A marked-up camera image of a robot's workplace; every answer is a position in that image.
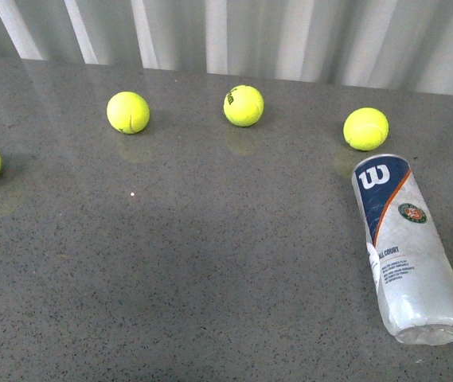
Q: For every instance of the clear Wilson tennis ball can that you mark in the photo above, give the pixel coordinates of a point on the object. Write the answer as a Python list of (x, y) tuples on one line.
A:
[(412, 275)]

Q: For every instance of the right yellow tennis ball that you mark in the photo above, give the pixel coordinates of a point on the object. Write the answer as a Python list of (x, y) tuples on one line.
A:
[(366, 129)]

